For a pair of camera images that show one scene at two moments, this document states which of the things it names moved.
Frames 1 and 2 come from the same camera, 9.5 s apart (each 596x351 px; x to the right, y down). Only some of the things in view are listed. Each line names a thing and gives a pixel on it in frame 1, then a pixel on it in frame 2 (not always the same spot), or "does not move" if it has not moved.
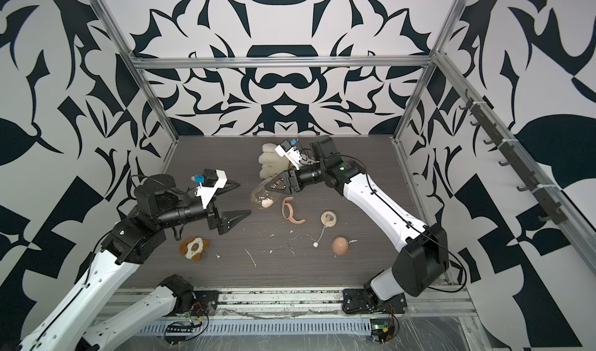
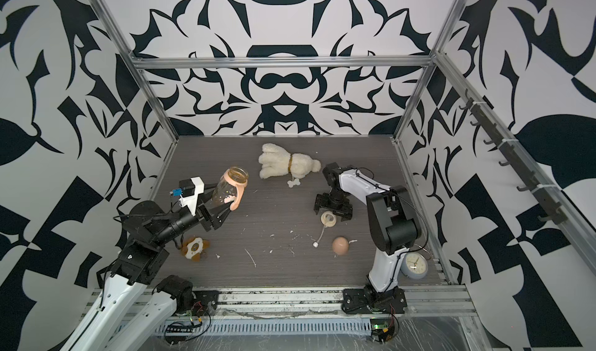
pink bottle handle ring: x=291 y=218 -> x=234 y=203
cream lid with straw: x=328 y=219 does not move
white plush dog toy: x=271 y=161 does not move
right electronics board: x=382 y=329 does not move
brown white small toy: x=195 y=248 does not move
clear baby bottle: x=262 y=197 -> x=233 y=178
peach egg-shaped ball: x=340 y=245 does not move
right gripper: x=299 y=185 -> x=342 y=212
